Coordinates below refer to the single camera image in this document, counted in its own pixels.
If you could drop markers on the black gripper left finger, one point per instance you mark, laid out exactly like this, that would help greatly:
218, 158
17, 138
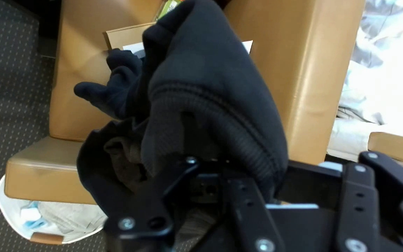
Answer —
140, 218

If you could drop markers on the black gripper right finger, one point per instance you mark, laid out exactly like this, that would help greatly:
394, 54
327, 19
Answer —
359, 210

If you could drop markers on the black jersey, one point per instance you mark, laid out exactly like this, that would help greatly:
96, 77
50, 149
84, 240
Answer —
210, 92

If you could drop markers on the small kraft box white label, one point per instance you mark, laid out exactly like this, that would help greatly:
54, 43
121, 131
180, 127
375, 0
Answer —
121, 33

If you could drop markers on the trash bin with white liner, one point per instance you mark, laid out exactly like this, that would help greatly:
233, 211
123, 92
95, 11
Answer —
61, 218

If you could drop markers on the bed with white sheets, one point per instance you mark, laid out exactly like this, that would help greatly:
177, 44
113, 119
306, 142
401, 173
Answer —
387, 70

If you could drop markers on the white card with text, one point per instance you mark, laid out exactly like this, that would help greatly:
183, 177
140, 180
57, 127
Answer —
247, 46

